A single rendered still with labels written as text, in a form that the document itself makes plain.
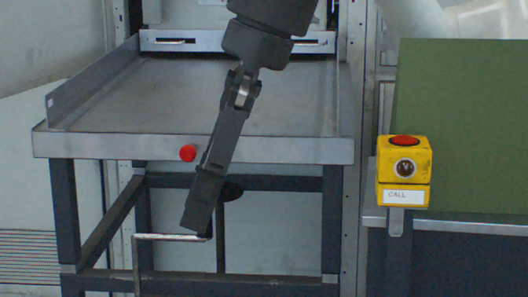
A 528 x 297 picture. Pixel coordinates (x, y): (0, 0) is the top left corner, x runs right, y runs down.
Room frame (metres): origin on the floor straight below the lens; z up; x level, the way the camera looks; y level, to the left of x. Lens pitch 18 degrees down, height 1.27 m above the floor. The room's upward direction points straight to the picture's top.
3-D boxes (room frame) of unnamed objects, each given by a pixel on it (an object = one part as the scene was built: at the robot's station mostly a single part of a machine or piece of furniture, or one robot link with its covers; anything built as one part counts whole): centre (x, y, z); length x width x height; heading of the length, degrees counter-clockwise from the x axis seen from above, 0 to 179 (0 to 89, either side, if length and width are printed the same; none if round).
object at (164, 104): (1.72, 0.11, 0.82); 0.68 x 0.62 x 0.06; 175
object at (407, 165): (1.11, -0.22, 0.87); 0.03 x 0.01 x 0.03; 85
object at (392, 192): (1.16, -0.22, 0.85); 0.08 x 0.08 x 0.10; 85
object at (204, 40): (2.12, 0.07, 0.89); 0.54 x 0.05 x 0.06; 85
